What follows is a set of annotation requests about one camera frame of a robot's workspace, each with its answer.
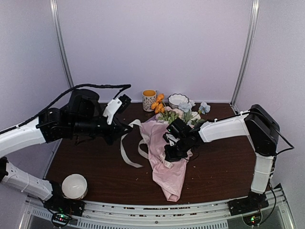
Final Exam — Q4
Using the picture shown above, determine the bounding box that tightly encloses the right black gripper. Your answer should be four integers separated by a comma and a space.
164, 137, 190, 162

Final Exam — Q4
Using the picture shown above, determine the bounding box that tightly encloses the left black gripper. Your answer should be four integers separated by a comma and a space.
71, 115, 132, 146

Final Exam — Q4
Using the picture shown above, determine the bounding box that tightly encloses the beige ribbon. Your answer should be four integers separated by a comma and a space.
120, 119, 173, 169

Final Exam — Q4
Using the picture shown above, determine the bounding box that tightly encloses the pink fake flower stem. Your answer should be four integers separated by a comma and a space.
155, 106, 185, 124

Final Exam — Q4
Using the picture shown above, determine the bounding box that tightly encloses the pink purple wrapping paper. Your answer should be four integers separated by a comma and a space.
140, 120, 193, 202

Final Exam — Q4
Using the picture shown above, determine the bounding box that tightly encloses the patterned mug with orange inside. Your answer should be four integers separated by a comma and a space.
142, 90, 157, 112

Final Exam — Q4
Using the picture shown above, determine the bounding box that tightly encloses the orange fake flower stem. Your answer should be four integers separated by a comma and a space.
151, 94, 166, 114

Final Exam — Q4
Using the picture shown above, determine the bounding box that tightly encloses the light blue fake flower stem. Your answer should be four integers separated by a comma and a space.
178, 100, 211, 115

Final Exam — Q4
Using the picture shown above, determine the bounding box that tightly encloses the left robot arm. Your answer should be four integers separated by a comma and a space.
0, 83, 132, 212

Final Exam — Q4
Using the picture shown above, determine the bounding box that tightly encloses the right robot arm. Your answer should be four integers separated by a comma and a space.
163, 104, 294, 211

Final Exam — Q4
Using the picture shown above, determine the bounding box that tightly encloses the white scalloped bowl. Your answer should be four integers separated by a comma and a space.
168, 94, 189, 109

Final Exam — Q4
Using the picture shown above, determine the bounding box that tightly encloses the white round cup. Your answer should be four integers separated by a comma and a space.
61, 174, 88, 200

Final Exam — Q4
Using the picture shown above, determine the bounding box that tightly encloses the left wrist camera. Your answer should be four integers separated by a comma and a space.
103, 94, 131, 125

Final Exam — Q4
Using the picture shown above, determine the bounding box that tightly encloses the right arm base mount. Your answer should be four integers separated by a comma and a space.
228, 198, 269, 227

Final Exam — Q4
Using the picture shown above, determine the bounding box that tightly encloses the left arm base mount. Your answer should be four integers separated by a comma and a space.
41, 198, 85, 228

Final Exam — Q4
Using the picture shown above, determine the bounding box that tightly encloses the aluminium front rail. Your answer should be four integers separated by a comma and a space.
19, 186, 294, 229

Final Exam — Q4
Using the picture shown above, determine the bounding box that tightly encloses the left aluminium frame post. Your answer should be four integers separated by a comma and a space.
50, 0, 74, 88

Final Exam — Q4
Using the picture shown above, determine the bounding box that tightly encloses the aluminium frame post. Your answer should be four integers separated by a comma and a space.
50, 0, 74, 88
230, 0, 260, 110

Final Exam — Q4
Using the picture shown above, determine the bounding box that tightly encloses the right aluminium frame post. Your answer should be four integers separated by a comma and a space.
230, 0, 260, 110

